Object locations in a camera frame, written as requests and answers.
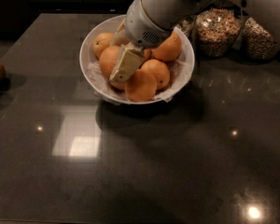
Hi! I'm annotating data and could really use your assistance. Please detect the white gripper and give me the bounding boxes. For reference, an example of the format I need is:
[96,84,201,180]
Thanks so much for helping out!
[109,0,175,83]

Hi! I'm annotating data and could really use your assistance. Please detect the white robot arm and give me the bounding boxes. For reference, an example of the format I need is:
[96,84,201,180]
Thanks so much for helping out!
[110,0,280,83]

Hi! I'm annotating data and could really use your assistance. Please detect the white bowl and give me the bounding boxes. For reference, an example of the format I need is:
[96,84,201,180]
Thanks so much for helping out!
[79,15,195,105]

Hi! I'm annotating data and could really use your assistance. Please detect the white paper bowl liner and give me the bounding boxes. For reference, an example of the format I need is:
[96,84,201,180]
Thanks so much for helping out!
[81,59,194,105]

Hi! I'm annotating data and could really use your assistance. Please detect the small orange centre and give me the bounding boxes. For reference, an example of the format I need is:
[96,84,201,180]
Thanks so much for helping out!
[144,49,151,61]

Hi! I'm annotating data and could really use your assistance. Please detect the left glass jar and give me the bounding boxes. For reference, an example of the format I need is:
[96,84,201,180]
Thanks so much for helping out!
[176,16,195,38]

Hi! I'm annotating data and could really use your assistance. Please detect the middle glass jar of grains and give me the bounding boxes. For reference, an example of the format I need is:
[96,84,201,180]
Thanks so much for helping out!
[195,8,242,58]

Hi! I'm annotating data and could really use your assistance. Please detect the glass jar of grains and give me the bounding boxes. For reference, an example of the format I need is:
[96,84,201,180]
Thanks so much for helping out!
[242,17,280,61]
[195,8,242,58]

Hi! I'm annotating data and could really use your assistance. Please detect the right glass jar of grains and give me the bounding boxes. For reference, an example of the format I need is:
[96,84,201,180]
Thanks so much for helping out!
[242,17,280,61]

